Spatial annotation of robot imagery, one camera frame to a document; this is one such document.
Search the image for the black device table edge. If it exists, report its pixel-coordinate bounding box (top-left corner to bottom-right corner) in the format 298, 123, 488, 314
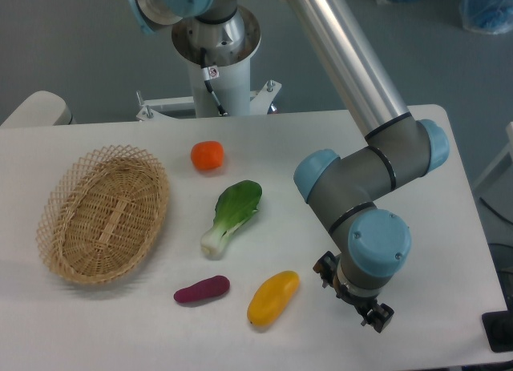
482, 310, 512, 353

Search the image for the green bok choy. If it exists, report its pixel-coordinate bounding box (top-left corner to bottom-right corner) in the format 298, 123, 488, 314
200, 179, 263, 259

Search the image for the yellow mango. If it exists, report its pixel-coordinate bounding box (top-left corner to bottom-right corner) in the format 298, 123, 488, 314
247, 270, 301, 328

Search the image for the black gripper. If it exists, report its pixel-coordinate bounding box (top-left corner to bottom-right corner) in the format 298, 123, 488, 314
313, 251, 394, 331

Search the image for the blue plastic bag right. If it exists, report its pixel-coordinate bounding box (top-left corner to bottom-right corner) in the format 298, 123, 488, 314
458, 0, 512, 35

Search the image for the orange tangerine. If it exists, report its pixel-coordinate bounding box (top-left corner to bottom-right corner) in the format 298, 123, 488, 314
190, 140, 224, 171

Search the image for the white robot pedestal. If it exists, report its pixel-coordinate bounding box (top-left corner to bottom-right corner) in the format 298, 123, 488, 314
137, 4, 282, 121

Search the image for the purple sweet potato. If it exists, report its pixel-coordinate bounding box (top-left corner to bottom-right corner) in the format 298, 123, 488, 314
173, 275, 231, 304

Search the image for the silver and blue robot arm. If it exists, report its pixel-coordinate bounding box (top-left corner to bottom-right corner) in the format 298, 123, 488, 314
127, 0, 450, 331

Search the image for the woven wicker basket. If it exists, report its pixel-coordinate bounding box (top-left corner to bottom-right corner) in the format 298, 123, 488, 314
36, 145, 169, 285

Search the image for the white chair left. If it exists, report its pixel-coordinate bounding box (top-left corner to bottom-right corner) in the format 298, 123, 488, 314
1, 91, 76, 129

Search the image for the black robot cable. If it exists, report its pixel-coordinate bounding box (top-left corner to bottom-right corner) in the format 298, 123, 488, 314
199, 46, 229, 117

